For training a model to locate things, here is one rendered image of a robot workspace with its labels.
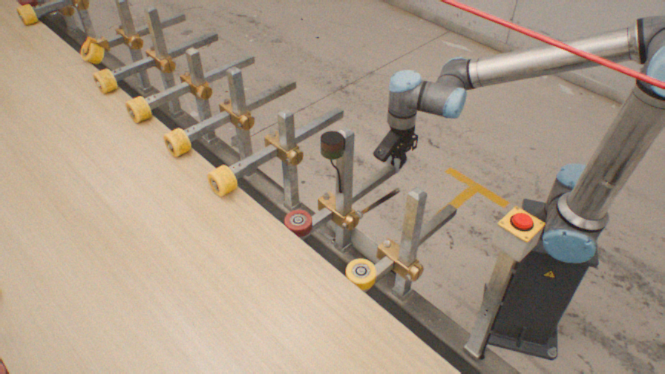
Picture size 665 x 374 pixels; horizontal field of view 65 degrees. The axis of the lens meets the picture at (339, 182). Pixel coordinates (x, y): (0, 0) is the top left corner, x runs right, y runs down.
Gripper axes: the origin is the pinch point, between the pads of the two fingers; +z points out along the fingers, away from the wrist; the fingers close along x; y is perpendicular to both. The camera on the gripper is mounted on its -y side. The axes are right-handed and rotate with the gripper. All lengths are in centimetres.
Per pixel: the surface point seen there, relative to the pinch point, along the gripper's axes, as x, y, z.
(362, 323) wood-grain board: -36, -52, -9
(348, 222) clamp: -8.3, -29.2, -4.1
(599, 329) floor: -74, 60, 84
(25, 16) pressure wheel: 171, -52, -14
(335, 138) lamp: -5.1, -30.7, -35.6
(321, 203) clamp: 2.8, -29.8, -4.5
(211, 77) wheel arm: 73, -20, -13
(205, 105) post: 69, -28, -6
